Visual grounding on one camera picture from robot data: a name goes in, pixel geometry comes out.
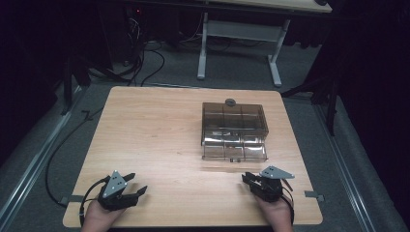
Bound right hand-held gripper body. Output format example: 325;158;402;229
252;165;296;204

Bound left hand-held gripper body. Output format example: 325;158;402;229
97;170;140;213

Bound person's left hand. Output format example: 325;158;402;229
80;199;128;232

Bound person's right hand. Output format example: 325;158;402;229
253;193;295;232

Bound clear brown compartment drawer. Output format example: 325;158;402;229
201;136;269;162

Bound brown transparent drawer box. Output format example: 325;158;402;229
200;101;270;147

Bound black metal stand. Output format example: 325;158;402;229
279;44;343;137
59;56;130;116

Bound light wooden desk top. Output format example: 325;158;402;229
206;0;334;15

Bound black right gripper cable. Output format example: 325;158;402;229
281;178;296;225

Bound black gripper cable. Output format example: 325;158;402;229
281;178;296;225
78;175;111;227

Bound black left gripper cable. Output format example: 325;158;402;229
78;175;111;227

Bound long black floor cable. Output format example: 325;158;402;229
44;109;104;209

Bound grey metal floor rail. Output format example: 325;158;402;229
313;101;379;232
0;86;83;228

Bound bundle of black cables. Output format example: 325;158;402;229
119;15;166;87

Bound white metal desk frame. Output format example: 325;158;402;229
196;12;292;88

